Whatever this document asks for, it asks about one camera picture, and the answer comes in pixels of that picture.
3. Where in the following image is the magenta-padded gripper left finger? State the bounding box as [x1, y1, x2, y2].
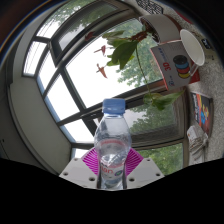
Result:
[59, 148, 102, 190]

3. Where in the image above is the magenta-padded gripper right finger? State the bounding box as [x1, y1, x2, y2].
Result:
[122, 148, 165, 190]

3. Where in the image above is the clear blue-capped water bottle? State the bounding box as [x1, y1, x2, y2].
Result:
[93, 98, 133, 190]

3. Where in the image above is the dark colourful book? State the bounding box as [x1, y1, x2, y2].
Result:
[190, 91, 214, 138]

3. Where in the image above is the grey framed bay window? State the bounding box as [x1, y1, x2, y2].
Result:
[21, 0, 189, 169]

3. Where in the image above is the red white filament spool box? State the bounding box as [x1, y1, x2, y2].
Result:
[149, 39, 201, 91]

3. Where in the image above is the red-flowered plant in white pot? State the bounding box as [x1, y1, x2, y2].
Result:
[84, 13, 185, 112]

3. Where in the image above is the black lattice mat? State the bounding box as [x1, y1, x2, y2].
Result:
[134, 0, 164, 15]

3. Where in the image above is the white mug with dark handle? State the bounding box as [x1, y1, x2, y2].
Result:
[179, 28, 206, 67]

